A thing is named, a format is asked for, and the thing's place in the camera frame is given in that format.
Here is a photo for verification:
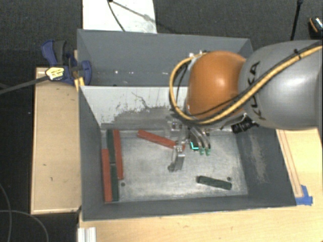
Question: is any grey metal bin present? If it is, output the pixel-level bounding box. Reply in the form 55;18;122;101
76;28;297;222

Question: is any black cylinder on white bracket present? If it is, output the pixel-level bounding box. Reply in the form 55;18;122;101
230;113;260;135

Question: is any pale wood board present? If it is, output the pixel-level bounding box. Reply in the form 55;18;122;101
30;67;83;215

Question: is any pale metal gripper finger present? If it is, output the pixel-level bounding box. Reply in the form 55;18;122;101
175;146;187;172
168;145;179;173

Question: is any red-brown flat block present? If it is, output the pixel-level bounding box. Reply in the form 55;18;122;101
101;148;114;203
137;130;187;151
112;129;125;181

